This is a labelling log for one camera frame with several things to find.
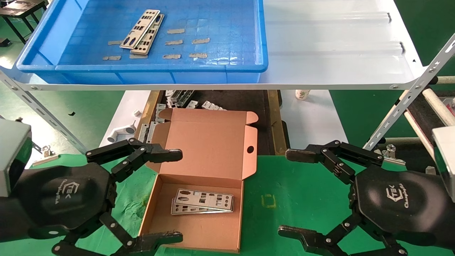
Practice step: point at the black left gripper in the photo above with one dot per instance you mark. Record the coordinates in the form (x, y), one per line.
(64, 195)

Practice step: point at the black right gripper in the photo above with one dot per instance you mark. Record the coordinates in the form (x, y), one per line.
(398, 202)

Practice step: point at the silver metal shield plate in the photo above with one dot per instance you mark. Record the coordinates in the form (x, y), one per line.
(217, 204)
(176, 210)
(158, 26)
(151, 16)

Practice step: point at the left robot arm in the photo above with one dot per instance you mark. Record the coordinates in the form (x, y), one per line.
(9, 220)

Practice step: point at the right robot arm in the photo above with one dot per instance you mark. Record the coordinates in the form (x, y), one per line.
(449, 227)

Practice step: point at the open brown cardboard box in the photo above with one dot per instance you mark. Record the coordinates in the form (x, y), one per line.
(206, 142)

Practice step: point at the blue plastic tray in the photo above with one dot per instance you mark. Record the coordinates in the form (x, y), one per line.
(220, 21)

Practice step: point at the white plastic pipe connector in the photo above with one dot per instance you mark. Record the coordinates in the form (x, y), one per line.
(121, 132)

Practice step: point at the silver binder clip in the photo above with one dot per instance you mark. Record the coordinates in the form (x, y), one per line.
(46, 158)
(392, 160)

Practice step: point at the white paper cup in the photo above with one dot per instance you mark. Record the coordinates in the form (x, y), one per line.
(303, 94)

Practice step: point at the white perforated metal strut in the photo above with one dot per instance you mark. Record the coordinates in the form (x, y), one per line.
(408, 96)
(35, 106)

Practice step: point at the black belt surface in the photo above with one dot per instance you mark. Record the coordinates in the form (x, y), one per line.
(426, 110)

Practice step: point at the brown tape patch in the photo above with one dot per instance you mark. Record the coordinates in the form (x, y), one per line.
(198, 55)
(174, 42)
(176, 31)
(112, 57)
(171, 56)
(114, 42)
(138, 56)
(201, 40)

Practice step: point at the white shelf board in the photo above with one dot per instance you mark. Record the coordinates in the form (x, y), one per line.
(320, 42)

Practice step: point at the dark stool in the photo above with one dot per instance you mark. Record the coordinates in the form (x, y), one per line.
(21, 7)

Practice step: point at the silver metal bracket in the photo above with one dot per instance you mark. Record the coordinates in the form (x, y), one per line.
(160, 112)
(185, 96)
(143, 131)
(192, 104)
(213, 105)
(153, 129)
(172, 101)

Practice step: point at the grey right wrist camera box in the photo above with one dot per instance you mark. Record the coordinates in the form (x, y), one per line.
(446, 160)

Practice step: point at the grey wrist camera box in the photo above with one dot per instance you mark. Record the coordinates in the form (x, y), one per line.
(12, 153)
(446, 160)

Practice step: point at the grey perforated metal rail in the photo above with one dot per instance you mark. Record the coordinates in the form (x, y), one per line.
(37, 147)

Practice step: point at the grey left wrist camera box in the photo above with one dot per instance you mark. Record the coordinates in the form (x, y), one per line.
(12, 153)

